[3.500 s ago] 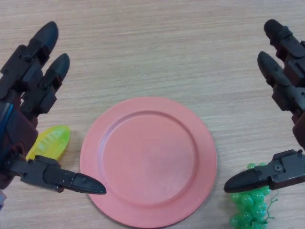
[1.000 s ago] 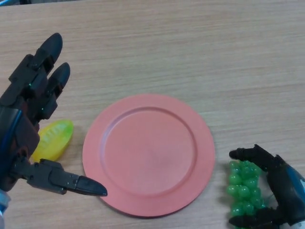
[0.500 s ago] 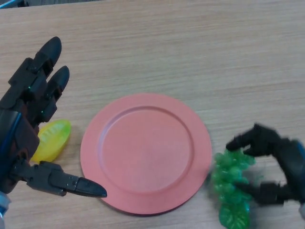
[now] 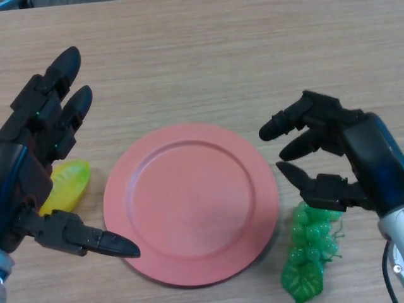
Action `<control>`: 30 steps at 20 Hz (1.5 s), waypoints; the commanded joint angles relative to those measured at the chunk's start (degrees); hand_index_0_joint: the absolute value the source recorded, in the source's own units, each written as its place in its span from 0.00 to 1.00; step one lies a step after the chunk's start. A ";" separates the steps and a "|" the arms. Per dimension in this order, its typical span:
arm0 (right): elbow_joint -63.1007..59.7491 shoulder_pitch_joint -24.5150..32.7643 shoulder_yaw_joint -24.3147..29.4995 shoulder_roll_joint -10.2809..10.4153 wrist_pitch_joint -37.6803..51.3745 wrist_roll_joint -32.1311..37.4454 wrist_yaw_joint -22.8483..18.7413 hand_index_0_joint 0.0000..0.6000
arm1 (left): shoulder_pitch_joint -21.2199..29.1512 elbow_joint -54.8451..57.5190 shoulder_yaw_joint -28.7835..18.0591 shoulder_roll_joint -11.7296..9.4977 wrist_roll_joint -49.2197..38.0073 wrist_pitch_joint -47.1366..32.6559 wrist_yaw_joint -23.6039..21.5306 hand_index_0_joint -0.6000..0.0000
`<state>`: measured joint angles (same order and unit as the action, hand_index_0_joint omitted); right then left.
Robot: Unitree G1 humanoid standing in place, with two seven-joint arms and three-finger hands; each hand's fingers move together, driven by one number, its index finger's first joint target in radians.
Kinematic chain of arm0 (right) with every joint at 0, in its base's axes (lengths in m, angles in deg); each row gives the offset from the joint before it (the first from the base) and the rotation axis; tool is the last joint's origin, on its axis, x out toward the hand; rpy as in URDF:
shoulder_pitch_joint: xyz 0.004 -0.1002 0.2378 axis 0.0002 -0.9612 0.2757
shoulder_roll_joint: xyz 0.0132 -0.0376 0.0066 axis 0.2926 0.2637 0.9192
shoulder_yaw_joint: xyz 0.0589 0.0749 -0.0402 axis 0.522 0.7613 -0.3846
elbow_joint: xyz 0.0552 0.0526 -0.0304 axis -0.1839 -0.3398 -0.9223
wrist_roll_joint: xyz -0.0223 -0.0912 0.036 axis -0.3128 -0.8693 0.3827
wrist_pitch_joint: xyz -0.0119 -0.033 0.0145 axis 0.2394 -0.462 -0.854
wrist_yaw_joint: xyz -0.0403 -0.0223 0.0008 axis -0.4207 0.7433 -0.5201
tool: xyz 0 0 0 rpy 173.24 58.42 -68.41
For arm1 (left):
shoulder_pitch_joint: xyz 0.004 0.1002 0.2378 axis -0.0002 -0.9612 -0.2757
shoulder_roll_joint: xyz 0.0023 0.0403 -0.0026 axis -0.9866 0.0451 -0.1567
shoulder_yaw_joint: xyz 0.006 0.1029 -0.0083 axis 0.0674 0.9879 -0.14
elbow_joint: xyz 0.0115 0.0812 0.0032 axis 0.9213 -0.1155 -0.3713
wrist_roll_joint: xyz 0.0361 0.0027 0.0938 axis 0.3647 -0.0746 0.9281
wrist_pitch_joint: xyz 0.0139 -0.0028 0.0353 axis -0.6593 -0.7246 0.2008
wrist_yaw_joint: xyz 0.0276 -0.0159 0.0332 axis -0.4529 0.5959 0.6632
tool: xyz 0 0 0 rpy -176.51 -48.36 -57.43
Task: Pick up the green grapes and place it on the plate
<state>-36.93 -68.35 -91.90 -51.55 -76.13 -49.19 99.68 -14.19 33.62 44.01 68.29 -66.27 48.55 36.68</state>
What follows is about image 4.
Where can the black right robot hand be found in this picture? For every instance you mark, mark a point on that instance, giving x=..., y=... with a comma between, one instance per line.
x=369, y=151

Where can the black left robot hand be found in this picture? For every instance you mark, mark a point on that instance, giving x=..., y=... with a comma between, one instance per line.
x=34, y=126

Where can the green plastic grape bunch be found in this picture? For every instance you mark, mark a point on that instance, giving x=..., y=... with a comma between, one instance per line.
x=306, y=233

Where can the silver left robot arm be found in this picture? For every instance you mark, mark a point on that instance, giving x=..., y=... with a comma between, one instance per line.
x=4, y=268

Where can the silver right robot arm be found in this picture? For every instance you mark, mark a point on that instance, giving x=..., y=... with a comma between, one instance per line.
x=394, y=227

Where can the pink round plate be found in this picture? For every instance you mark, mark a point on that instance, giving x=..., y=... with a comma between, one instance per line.
x=189, y=205

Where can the yellow plastic starfruit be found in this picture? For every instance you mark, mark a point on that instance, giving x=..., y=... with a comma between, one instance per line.
x=69, y=186

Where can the blue metal bar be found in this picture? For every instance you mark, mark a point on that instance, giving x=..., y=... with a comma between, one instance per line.
x=8, y=2

